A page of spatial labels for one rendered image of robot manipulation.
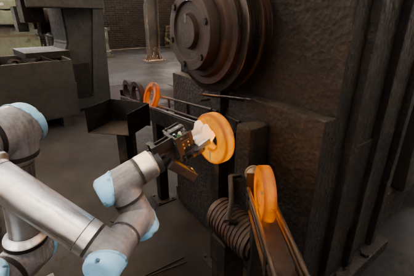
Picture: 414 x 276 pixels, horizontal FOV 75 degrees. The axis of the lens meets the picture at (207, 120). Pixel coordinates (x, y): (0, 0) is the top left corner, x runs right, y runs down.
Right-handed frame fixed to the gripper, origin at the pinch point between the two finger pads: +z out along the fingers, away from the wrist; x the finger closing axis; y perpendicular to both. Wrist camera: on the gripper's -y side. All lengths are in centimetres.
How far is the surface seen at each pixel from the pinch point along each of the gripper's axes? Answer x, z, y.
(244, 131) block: 4.5, 15.0, -10.5
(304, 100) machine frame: -6.8, 33.5, -3.7
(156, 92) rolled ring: 93, 21, -21
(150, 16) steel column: 677, 285, -66
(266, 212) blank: -23.1, -4.2, -12.8
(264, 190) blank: -21.1, -1.9, -7.9
